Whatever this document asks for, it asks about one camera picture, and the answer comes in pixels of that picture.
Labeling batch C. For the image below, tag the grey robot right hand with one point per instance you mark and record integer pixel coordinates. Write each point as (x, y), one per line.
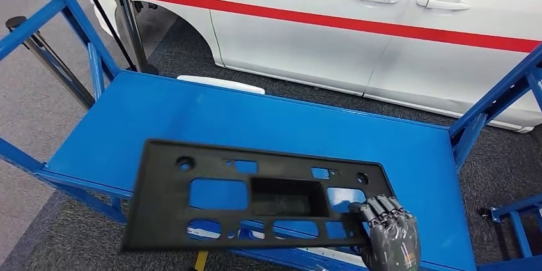
(394, 239)

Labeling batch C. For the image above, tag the black plastic panel part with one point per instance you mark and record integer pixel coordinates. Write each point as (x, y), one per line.
(169, 201)

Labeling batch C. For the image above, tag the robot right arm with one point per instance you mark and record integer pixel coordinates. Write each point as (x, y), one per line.
(366, 258)

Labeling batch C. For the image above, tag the blue metal shelf rack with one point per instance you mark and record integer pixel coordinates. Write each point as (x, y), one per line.
(254, 125)

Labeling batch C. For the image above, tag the white panel part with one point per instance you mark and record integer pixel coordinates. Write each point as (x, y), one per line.
(203, 233)

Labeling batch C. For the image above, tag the white flat curved part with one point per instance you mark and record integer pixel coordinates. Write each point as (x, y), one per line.
(220, 85)

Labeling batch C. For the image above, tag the white car with red stripe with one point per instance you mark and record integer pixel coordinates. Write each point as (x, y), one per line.
(296, 40)

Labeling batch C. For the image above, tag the black barrier belt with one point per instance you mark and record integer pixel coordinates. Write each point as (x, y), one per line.
(100, 10)

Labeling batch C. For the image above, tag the blue metal cart frame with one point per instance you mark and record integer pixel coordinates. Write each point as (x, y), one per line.
(518, 231)

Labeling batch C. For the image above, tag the chrome stanchion post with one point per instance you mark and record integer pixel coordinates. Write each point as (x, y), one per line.
(127, 19)
(46, 55)

